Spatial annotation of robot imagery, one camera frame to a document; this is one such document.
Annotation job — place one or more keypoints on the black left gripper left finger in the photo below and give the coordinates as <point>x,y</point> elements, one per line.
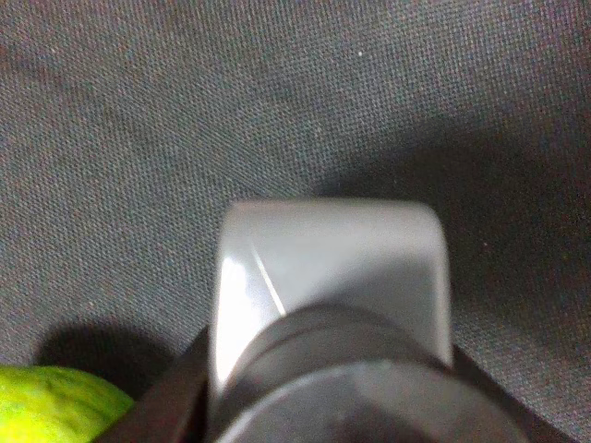
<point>174,409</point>

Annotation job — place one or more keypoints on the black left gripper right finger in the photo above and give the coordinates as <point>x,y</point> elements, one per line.
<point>536,428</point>

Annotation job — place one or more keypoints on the black pump bottle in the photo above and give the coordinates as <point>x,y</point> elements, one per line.
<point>332,323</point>

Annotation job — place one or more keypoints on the green lime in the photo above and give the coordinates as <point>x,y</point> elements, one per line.
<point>48,403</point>

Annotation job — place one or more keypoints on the black table cloth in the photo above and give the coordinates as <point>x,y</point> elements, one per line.
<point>128,127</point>

